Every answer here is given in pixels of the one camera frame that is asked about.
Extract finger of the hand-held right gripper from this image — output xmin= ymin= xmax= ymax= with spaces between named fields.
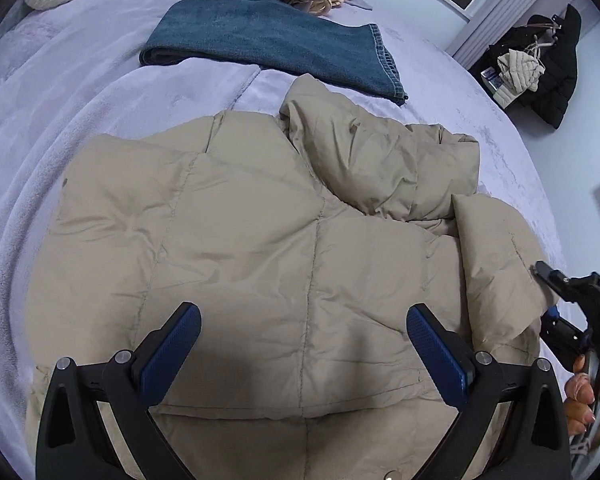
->
xmin=530 ymin=260 xmax=576 ymax=303
xmin=540 ymin=307 xmax=588 ymax=361

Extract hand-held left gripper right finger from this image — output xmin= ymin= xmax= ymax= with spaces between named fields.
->
xmin=406 ymin=303 xmax=571 ymax=480

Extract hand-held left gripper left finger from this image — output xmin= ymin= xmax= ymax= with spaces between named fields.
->
xmin=36 ymin=301 xmax=202 ymax=480

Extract beige puffer jacket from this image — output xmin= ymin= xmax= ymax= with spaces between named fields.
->
xmin=24 ymin=74 xmax=561 ymax=480

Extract person's right hand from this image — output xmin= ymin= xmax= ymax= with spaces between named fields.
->
xmin=565 ymin=354 xmax=600 ymax=441

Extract black hanging coat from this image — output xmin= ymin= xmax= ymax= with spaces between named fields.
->
xmin=480 ymin=4 xmax=581 ymax=130

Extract blue white box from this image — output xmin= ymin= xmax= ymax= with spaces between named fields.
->
xmin=481 ymin=67 xmax=503 ymax=95

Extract beige hanging garment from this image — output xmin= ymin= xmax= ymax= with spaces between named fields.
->
xmin=495 ymin=49 xmax=546 ymax=108

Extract white pleated curtain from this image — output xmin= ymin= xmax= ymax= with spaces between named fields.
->
xmin=447 ymin=0 xmax=596 ymax=68

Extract lavender plush bed blanket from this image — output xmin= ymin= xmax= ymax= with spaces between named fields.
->
xmin=0 ymin=0 xmax=568 ymax=480

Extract blue jeans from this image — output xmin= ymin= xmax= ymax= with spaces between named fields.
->
xmin=139 ymin=0 xmax=410 ymax=107

